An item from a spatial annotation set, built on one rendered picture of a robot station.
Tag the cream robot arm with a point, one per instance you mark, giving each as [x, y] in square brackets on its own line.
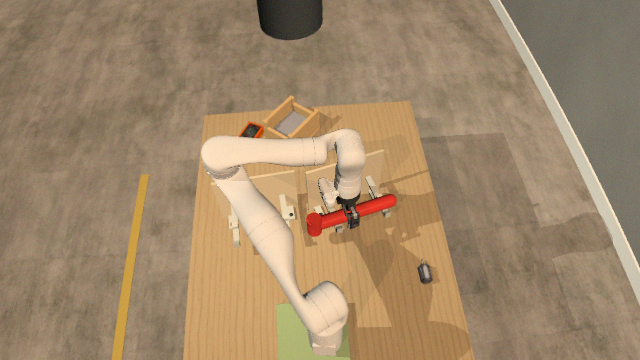
[223, 158]

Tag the small wooden crate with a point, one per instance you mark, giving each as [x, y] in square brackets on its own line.
[287, 117]

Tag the orange digital multimeter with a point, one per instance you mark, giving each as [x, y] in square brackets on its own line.
[252, 130]

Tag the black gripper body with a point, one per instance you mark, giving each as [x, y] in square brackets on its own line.
[348, 202]

